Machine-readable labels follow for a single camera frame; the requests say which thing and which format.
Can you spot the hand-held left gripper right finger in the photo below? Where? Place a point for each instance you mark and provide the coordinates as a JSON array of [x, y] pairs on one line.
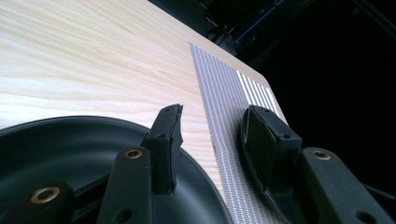
[[267, 146]]

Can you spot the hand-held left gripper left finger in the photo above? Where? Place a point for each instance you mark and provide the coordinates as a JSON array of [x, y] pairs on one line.
[[163, 149]]

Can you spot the black plate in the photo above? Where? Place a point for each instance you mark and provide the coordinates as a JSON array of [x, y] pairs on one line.
[[77, 143]]

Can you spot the grey striped placemat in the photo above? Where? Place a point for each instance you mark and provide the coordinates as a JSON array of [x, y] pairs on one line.
[[222, 105]]

